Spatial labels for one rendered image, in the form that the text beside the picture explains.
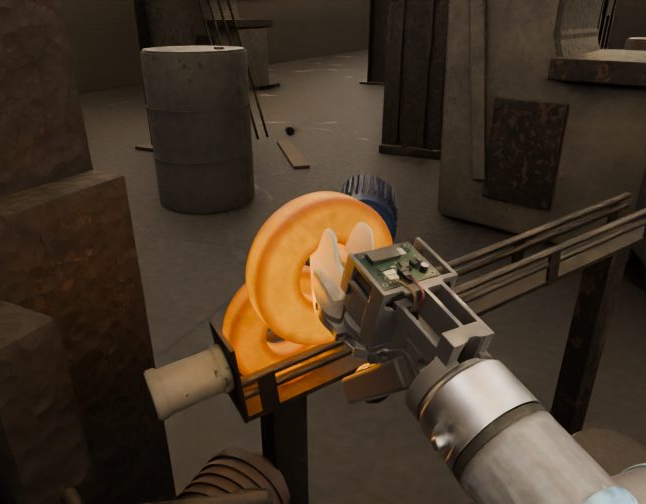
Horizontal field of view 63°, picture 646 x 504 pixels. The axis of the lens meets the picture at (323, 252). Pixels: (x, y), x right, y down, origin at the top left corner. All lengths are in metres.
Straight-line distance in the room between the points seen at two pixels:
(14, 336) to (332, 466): 1.04
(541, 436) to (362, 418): 1.25
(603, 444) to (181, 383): 0.57
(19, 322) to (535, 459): 0.45
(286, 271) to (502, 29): 2.35
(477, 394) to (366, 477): 1.09
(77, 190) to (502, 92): 2.31
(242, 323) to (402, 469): 0.93
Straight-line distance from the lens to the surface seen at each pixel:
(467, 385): 0.37
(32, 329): 0.56
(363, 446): 1.51
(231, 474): 0.73
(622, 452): 0.86
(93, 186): 0.70
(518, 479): 0.35
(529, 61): 2.70
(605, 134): 2.64
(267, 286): 0.49
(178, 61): 2.95
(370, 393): 0.46
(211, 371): 0.63
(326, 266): 0.48
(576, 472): 0.35
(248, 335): 0.63
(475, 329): 0.38
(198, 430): 1.59
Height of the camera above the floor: 1.06
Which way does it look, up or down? 25 degrees down
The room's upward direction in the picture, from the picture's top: straight up
